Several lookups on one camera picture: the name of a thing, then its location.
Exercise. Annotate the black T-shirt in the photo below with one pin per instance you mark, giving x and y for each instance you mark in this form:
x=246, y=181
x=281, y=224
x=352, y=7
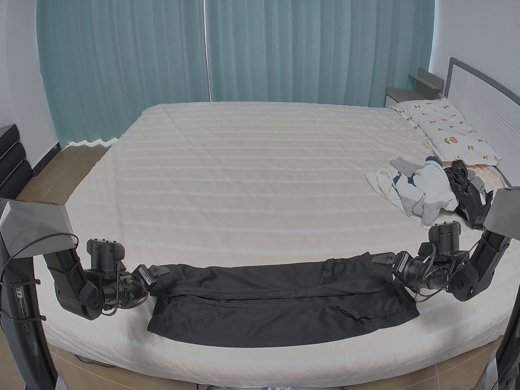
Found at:
x=264, y=299

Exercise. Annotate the grey bedside table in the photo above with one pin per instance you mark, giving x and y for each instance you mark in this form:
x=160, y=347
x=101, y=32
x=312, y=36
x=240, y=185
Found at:
x=410, y=94

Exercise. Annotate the blue-green curtain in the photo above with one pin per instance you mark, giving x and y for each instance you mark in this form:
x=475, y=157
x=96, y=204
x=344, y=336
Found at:
x=317, y=39
x=122, y=55

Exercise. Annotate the bed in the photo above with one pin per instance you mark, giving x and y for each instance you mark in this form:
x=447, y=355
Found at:
x=243, y=177

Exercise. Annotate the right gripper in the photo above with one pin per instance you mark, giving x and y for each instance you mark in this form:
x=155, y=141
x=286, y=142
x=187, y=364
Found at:
x=402, y=264

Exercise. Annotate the white printed pillow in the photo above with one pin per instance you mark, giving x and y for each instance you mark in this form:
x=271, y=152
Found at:
x=447, y=130

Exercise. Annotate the white grey knit sweater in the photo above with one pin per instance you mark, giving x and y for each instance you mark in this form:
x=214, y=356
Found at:
x=430, y=189

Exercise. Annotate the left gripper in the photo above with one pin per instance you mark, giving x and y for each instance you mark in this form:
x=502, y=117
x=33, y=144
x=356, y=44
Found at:
x=146, y=276

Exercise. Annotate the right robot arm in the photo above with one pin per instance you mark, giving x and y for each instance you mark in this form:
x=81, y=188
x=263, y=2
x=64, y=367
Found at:
x=483, y=266

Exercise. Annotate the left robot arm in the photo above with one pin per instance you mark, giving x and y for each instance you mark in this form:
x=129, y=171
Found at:
x=69, y=274

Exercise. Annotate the black lace garment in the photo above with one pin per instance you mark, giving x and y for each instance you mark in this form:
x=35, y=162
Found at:
x=467, y=201

